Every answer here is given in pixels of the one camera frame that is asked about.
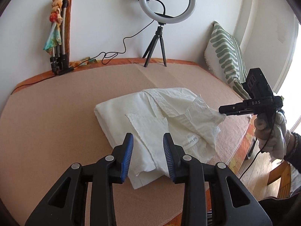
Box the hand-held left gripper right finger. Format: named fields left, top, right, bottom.
left=163, top=132, right=273, bottom=226

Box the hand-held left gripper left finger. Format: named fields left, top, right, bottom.
left=25, top=132, right=134, bottom=226

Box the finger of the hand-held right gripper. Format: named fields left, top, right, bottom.
left=219, top=102, right=251, bottom=116

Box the white shirt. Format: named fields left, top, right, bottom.
left=94, top=88, right=227, bottom=190

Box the person's right forearm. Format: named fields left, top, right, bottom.
left=283, top=132, right=301, bottom=167

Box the person's right hand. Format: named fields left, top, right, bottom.
left=253, top=111, right=291, bottom=159

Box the bright window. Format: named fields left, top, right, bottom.
left=274, top=22, right=301, bottom=134

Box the green patterned pillow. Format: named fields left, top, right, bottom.
left=204, top=21, right=253, bottom=100

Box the pink blanket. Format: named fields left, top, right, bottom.
left=0, top=63, right=251, bottom=226

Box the orange wooden furniture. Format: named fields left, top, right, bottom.
left=267, top=161, right=293, bottom=198

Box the black mini tripod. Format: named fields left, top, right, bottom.
left=142, top=22, right=168, bottom=68

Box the dark jacket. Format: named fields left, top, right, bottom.
left=259, top=193, right=301, bottom=226

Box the folded metal tripod stand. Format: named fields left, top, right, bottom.
left=50, top=0, right=74, bottom=76

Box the colourful scarf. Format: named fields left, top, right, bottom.
left=43, top=0, right=66, bottom=53

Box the orange upright mat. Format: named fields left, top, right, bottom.
left=62, top=0, right=72, bottom=63

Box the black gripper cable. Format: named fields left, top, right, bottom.
left=239, top=109, right=277, bottom=182

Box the black ring light cable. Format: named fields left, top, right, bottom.
left=12, top=0, right=168, bottom=95

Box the white ring light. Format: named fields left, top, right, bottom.
left=139, top=0, right=197, bottom=25

